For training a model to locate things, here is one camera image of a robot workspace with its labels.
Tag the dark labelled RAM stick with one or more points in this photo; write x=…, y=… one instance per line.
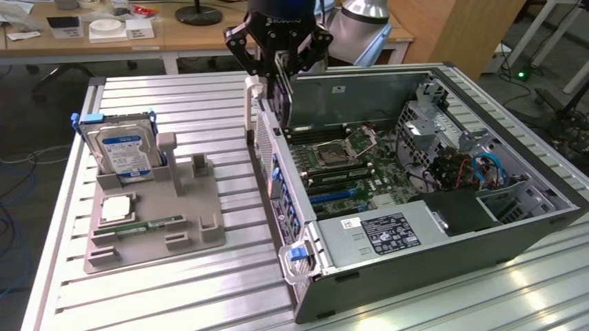
x=340, y=176

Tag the small red item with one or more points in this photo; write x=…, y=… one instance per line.
x=143, y=11

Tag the grey metal disk bay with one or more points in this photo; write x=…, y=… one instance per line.
x=519, y=193

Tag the small white paper slip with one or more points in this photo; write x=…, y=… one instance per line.
x=22, y=35

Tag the CPU socket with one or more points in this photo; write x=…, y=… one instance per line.
x=331, y=153

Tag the silver perforated drive cage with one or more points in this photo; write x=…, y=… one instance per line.
x=423, y=127

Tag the plain white box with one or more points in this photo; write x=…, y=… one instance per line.
x=140, y=29

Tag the wooden cabinet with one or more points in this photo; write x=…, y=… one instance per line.
x=459, y=34

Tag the black office chair base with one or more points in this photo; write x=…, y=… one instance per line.
x=50, y=74

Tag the black round lamp base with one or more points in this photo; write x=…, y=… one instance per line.
x=197, y=16

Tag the blue expansion slot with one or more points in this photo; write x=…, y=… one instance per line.
x=332, y=196

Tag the green indicator light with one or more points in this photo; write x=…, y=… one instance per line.
x=521, y=74

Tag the blue case latch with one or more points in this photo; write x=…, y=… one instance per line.
x=294, y=255

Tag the open black PC case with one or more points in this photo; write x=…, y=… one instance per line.
x=414, y=293

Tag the white desk frame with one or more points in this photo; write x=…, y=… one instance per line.
x=527, y=34

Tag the green motherboard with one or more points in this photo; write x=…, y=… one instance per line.
x=382, y=179

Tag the white box with round dish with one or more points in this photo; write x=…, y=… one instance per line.
x=108, y=32

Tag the silver CPU chip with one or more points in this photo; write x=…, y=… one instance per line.
x=115, y=209

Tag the grey cup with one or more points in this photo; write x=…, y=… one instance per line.
x=66, y=4

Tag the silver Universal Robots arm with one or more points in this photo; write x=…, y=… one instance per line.
x=354, y=41

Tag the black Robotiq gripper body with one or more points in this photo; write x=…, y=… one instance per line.
x=280, y=27

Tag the grey power supply unit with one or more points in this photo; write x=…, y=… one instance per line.
x=354, y=248

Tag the black graphics card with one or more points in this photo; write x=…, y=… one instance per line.
x=280, y=103

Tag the grey plastic parts rack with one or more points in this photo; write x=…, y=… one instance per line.
x=156, y=207

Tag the wooden desk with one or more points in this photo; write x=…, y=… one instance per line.
x=45, y=46

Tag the clear plastic bag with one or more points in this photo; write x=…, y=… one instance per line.
x=17, y=15

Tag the hard disk in blue carrier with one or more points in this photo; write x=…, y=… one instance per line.
x=121, y=151

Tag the metal socket cover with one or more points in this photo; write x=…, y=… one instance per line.
x=363, y=138

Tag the white box with black top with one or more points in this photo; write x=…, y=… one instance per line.
x=66, y=31

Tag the green RAM stick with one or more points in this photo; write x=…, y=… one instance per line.
x=137, y=225

